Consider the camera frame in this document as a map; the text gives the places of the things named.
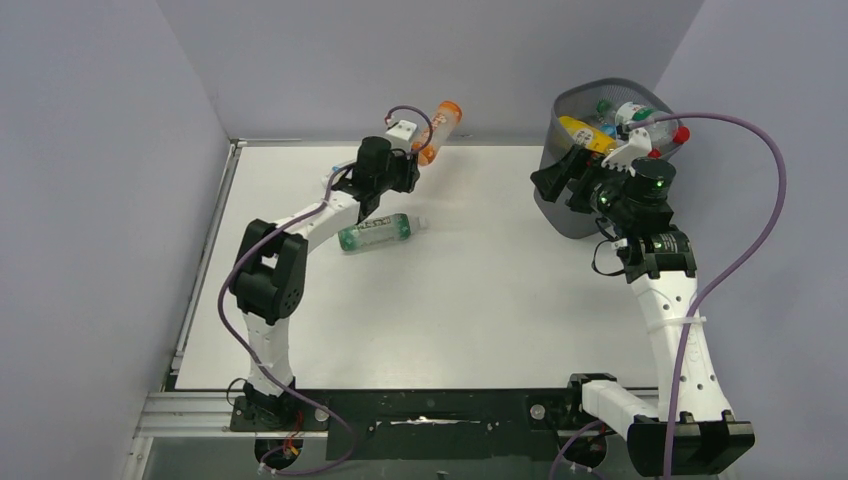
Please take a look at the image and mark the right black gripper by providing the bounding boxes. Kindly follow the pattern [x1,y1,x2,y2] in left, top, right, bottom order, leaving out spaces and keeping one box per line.
[530,145,635,228]

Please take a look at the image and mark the clear bottle blue white label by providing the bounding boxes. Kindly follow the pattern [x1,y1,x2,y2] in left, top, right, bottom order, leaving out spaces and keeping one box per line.
[321,160,355,188]

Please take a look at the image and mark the yellow juice bottle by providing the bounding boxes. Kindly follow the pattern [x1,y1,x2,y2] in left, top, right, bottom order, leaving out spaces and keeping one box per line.
[558,116,618,155]

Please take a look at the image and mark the green label tea bottle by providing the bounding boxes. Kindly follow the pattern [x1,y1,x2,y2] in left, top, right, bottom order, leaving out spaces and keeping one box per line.
[337,213,430,254]

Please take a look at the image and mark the orange drink bottle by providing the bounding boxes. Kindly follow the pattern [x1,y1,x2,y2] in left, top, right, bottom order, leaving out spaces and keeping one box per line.
[412,101,463,167]

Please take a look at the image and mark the clear bottle green label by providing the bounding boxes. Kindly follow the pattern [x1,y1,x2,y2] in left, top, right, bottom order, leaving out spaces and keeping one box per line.
[595,99,658,136]

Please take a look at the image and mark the red label bottle red cap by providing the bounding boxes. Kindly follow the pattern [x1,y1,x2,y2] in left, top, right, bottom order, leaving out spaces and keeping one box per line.
[645,121,691,159]

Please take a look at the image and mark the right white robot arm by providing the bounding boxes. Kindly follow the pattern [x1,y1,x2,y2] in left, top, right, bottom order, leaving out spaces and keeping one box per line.
[531,146,755,477]

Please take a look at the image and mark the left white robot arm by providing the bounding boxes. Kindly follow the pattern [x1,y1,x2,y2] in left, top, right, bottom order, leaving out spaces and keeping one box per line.
[217,136,420,418]

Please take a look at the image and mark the grey mesh waste bin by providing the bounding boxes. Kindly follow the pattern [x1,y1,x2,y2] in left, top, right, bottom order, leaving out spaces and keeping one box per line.
[533,77,672,239]

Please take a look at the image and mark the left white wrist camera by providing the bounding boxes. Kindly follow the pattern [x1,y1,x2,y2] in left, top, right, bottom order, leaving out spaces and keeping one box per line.
[383,120,419,152]

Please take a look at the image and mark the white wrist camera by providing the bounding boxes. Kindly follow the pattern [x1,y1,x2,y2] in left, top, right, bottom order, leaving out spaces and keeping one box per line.
[601,128,653,177]
[383,120,419,152]

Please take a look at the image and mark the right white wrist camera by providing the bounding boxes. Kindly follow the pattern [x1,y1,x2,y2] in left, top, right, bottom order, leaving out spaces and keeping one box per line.
[601,128,653,177]

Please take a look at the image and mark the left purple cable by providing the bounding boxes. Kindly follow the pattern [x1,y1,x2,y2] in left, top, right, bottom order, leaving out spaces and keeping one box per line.
[217,104,435,475]

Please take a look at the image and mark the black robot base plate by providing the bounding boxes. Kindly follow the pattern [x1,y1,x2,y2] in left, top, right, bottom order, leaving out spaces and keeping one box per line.
[226,385,613,470]

